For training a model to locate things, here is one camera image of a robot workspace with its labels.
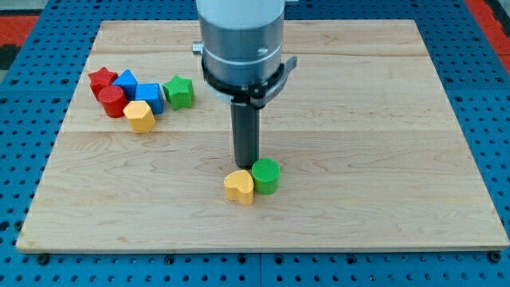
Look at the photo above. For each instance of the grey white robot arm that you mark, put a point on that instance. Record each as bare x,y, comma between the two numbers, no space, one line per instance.
241,49

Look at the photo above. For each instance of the green star block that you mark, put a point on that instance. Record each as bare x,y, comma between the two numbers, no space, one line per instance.
179,92

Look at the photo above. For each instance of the blue cube block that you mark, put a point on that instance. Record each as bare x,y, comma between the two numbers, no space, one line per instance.
150,92

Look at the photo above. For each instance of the light wooden board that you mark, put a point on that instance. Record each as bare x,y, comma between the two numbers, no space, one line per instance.
371,155

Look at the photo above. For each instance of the red star block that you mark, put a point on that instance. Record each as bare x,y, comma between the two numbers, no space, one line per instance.
101,79

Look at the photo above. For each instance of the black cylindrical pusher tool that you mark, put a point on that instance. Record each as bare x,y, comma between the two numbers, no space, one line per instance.
245,128

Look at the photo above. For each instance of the green cylinder block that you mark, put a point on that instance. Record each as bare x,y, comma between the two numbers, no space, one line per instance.
266,176

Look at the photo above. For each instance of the yellow heart block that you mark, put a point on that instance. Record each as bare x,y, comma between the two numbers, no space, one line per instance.
239,187

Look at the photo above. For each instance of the yellow hexagon block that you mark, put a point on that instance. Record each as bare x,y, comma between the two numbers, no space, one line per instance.
140,116

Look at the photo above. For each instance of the blue triangle block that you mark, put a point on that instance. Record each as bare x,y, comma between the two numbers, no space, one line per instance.
127,81

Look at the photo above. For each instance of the red cylinder block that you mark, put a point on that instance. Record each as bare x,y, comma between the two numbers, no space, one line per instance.
113,101

